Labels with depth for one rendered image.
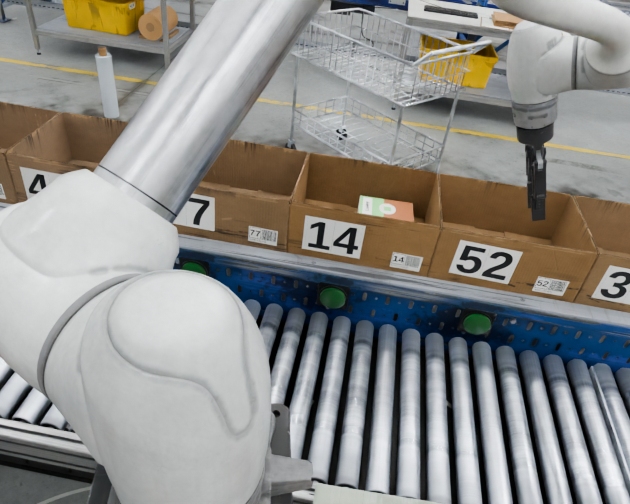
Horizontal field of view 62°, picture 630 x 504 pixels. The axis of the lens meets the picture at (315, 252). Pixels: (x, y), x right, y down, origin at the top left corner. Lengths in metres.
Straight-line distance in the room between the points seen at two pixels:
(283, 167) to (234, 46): 1.06
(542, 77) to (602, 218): 0.71
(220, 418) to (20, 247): 0.27
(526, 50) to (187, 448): 0.96
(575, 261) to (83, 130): 1.48
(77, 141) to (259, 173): 0.60
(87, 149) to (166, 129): 1.30
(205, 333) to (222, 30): 0.34
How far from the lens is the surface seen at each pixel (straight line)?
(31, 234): 0.58
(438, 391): 1.38
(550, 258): 1.46
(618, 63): 1.13
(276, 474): 0.62
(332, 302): 1.45
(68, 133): 1.89
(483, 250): 1.42
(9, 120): 1.99
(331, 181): 1.65
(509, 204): 1.70
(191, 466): 0.46
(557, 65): 1.17
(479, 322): 1.48
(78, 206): 0.57
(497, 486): 1.28
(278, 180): 1.68
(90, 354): 0.45
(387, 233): 1.38
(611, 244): 1.85
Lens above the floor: 1.78
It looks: 38 degrees down
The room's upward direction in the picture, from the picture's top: 7 degrees clockwise
